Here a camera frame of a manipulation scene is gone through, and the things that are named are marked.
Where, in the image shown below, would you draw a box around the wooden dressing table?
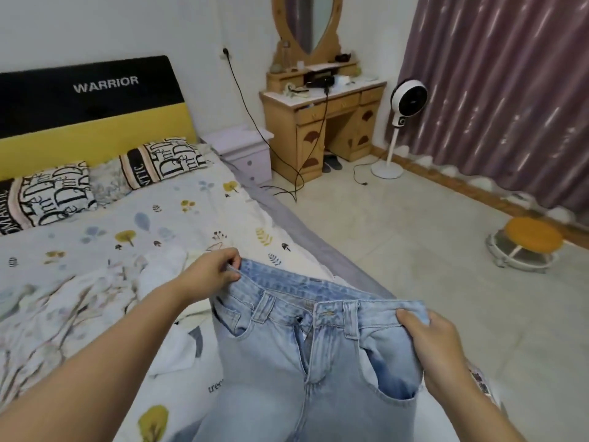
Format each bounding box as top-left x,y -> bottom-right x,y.
260,61 -> 388,186

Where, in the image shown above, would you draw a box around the wooden framed mirror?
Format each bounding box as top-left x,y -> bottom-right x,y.
271,0 -> 344,72

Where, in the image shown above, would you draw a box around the light blue denim jeans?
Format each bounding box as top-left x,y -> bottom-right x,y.
188,259 -> 434,442

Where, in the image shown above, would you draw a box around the bed with leaf print bedding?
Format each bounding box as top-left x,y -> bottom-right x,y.
0,142 -> 509,442

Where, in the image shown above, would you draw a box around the black telephone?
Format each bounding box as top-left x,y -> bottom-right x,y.
302,69 -> 337,91

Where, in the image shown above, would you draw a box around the black yellow headboard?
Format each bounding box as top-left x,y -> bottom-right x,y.
0,55 -> 199,180

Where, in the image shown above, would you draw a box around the person's right hand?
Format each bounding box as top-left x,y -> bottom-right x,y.
396,308 -> 472,401

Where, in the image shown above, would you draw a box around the person's left forearm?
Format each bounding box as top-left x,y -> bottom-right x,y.
0,281 -> 199,442

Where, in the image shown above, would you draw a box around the black white patterned pillow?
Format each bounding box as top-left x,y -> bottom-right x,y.
89,137 -> 212,209
0,161 -> 99,238

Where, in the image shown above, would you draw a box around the white nightstand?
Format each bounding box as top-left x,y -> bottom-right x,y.
202,125 -> 275,186

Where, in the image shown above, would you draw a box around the white standing fan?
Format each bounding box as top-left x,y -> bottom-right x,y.
371,79 -> 430,181

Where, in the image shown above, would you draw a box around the black fan cable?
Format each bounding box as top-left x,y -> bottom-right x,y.
352,159 -> 380,188

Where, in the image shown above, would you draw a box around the purple curtain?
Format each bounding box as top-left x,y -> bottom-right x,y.
385,0 -> 589,228

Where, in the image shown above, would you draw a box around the person's left hand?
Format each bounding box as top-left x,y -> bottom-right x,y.
175,248 -> 242,304

